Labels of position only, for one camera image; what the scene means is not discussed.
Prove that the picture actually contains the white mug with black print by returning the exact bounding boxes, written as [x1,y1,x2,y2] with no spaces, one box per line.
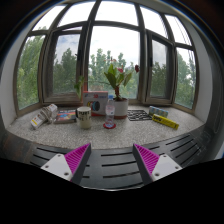
[76,106,91,129]

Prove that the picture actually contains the yellow rectangular box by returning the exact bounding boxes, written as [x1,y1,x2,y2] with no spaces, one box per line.
[152,114,179,130]

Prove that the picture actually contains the white wrapped packages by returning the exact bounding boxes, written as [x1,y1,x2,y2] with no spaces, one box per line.
[31,104,58,129]

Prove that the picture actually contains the white and red carton box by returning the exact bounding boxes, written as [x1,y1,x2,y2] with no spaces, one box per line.
[83,91,108,116]

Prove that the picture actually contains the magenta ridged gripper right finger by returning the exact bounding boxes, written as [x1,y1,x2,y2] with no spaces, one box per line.
[133,144,182,185]

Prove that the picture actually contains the white plant pot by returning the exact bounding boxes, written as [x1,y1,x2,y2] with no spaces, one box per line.
[114,99,128,119]

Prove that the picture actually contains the black patterned flat tray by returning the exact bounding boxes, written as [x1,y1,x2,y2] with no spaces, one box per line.
[128,110,152,121]

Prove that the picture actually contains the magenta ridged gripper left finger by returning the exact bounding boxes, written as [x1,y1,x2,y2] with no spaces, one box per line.
[41,143,91,185]

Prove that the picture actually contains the green plant with red flowers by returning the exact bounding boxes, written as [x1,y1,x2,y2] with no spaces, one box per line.
[104,63,140,102]

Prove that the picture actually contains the black slatted radiator cover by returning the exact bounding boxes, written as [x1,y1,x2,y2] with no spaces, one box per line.
[0,125,214,190]

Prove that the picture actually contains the colourful flat book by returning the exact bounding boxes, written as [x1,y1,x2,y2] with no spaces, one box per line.
[54,110,76,124]

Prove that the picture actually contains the light blue pack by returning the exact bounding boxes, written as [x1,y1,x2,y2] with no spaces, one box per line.
[149,106,168,117]

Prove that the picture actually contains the clear plastic water bottle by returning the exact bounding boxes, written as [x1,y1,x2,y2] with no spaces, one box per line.
[105,95,115,125]

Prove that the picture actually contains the red round coaster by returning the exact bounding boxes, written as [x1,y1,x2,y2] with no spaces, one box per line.
[103,123,116,129]

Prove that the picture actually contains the small green plant left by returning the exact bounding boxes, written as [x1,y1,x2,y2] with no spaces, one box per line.
[74,76,85,99]

